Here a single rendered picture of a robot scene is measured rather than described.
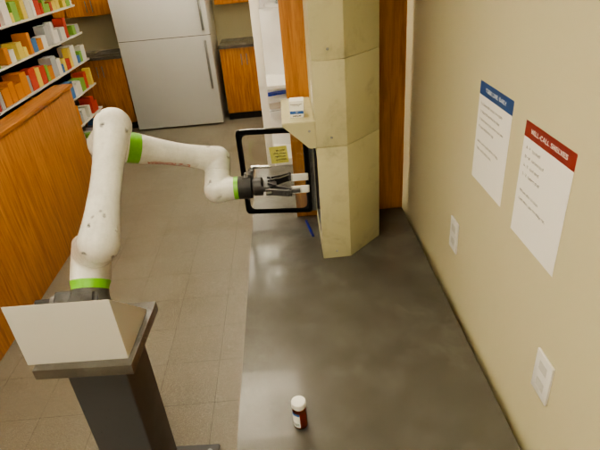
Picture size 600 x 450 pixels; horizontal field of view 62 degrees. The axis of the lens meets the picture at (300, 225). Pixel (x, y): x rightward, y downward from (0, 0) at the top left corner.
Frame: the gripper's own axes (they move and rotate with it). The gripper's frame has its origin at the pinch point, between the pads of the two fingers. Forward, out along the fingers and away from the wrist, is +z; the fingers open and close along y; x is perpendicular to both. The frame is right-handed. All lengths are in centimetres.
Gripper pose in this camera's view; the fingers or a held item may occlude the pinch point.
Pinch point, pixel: (304, 182)
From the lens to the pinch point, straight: 200.1
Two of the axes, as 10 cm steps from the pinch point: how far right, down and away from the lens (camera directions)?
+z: 10.0, -0.8, -0.1
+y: -0.3, -5.0, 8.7
